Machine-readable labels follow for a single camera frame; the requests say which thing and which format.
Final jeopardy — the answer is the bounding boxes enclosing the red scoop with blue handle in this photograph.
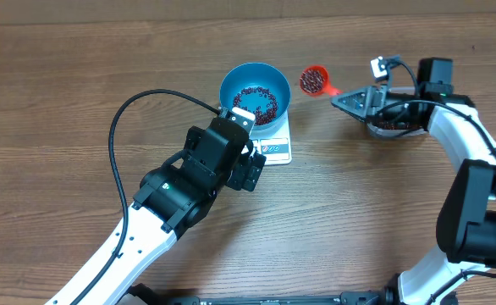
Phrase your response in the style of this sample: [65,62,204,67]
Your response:
[299,65,344,97]

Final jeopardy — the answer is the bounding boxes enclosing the red adzuki beans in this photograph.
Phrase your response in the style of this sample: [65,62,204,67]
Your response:
[220,63,422,132]

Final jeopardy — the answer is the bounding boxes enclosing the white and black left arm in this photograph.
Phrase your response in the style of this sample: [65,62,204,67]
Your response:
[49,114,266,304]

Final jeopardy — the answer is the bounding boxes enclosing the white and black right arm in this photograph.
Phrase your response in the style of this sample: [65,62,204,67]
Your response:
[331,56,496,304]

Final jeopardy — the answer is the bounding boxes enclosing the white digital kitchen scale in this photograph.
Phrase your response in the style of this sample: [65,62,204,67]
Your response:
[251,111,292,166]

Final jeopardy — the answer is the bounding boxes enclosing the blue plastic bowl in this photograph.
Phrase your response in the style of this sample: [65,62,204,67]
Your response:
[219,63,292,126]

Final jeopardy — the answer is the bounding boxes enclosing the clear plastic food container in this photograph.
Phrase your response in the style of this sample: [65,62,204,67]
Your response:
[367,86,426,139]

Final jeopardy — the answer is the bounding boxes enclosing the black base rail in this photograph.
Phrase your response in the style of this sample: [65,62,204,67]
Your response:
[117,284,400,305]

